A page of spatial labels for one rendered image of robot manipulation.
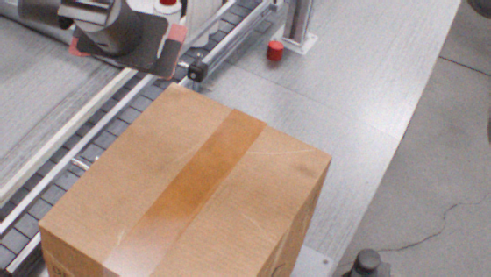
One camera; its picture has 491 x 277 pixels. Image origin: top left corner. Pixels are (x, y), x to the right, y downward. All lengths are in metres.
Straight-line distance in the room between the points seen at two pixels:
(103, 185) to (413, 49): 1.02
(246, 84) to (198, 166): 0.59
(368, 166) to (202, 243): 0.60
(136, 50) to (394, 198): 1.74
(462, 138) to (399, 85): 1.31
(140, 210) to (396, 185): 1.78
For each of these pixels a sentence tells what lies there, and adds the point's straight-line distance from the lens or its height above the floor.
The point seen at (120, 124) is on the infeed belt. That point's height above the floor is 0.88.
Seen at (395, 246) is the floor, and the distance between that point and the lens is 2.27.
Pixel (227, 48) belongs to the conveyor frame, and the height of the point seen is 0.86.
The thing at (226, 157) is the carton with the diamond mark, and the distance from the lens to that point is 0.82.
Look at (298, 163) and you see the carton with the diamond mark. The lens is 0.83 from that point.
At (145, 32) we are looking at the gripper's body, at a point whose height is 1.25.
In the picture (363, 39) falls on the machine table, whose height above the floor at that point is 0.83.
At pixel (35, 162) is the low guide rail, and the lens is 1.10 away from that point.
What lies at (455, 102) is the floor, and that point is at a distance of 2.95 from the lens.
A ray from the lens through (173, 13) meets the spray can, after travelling 1.19.
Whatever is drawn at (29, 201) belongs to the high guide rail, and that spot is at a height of 0.96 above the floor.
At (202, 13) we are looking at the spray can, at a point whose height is 0.97.
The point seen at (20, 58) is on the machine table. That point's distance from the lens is 1.44.
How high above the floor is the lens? 1.71
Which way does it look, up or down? 45 degrees down
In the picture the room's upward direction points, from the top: 10 degrees clockwise
